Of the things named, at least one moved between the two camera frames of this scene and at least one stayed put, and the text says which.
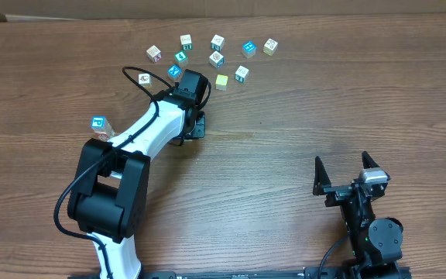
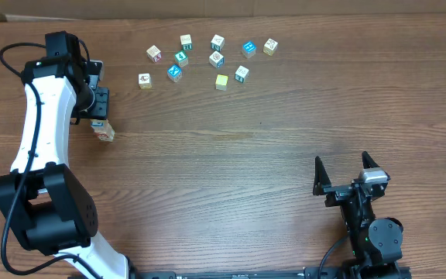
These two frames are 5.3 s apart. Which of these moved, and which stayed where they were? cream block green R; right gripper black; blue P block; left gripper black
Moved: left gripper black
Stayed: blue P block; cream block green R; right gripper black
